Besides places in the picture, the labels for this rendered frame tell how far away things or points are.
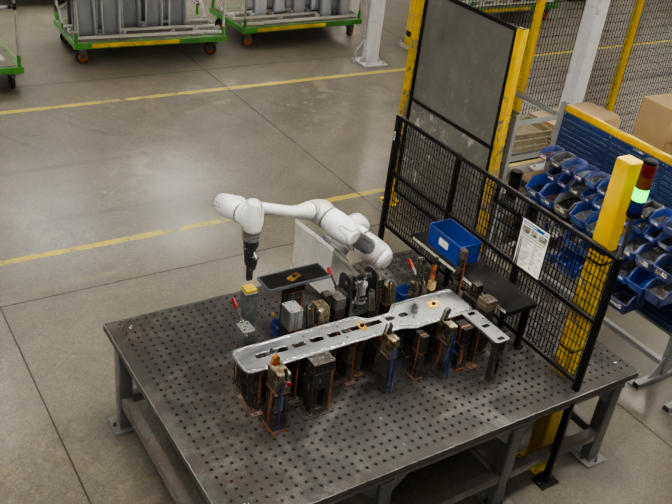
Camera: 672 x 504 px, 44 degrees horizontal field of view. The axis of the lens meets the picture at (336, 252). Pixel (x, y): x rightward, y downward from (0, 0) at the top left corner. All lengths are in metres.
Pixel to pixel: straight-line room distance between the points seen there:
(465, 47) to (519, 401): 3.09
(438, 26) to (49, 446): 4.24
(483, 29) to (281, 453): 3.72
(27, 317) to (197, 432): 2.29
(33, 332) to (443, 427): 2.92
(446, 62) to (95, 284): 3.20
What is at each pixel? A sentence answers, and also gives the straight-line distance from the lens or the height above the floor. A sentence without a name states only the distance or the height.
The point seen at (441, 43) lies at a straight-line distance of 6.92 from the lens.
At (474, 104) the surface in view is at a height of 1.30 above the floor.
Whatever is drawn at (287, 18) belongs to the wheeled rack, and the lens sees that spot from 11.91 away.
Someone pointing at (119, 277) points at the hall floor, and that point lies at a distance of 6.44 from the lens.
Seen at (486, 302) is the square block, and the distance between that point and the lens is 4.63.
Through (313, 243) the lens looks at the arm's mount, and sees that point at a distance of 5.03.
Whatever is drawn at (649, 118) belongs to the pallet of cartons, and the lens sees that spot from 8.48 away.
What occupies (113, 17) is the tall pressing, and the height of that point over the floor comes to 0.49.
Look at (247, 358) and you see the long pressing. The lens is 4.06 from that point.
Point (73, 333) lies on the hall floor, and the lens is 5.91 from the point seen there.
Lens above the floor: 3.54
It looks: 31 degrees down
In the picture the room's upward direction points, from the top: 7 degrees clockwise
